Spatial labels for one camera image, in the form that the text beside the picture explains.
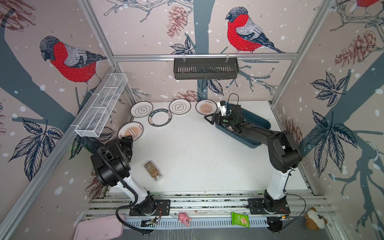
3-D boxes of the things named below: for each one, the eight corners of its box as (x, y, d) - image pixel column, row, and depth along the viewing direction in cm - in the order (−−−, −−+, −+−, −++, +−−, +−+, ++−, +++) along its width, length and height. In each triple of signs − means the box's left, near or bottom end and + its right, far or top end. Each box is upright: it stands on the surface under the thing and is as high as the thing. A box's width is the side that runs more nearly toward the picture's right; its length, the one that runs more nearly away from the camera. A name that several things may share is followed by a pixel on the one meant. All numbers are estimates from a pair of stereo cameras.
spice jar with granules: (145, 167, 89) (143, 165, 85) (152, 162, 91) (150, 159, 87) (157, 183, 83) (156, 181, 79) (164, 177, 85) (163, 174, 82)
